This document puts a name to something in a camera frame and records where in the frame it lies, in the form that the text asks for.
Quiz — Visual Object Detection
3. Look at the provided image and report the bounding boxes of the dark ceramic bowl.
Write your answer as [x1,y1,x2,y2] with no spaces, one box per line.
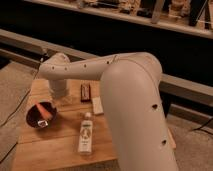
[26,102,57,129]

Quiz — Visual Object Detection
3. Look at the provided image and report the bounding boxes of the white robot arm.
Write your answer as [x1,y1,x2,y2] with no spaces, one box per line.
[39,52,179,171]

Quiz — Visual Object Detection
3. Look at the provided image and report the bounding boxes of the orange carrot in bowl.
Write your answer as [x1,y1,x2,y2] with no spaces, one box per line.
[36,103,52,120]

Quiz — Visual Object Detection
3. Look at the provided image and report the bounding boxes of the small metal item in bowl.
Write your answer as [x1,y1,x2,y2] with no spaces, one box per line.
[38,120,49,128]

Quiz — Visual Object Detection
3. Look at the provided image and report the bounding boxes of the brown chocolate bar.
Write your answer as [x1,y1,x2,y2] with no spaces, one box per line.
[81,83,91,102]

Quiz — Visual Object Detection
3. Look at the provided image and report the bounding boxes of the white rectangular eraser block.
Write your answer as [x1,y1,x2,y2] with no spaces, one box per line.
[92,97,103,115]

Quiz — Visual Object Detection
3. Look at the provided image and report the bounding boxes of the white plastic bottle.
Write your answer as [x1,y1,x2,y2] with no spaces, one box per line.
[78,112,93,154]

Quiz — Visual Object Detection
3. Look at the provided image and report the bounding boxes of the wooden shelf with clutter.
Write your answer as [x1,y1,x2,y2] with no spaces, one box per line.
[25,0,213,40]

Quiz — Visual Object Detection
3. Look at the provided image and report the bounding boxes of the black cable on floor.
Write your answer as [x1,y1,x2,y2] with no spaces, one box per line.
[0,51,47,128]

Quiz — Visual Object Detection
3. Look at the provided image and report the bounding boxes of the black cable right floor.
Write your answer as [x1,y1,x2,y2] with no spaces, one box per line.
[190,117,213,136]

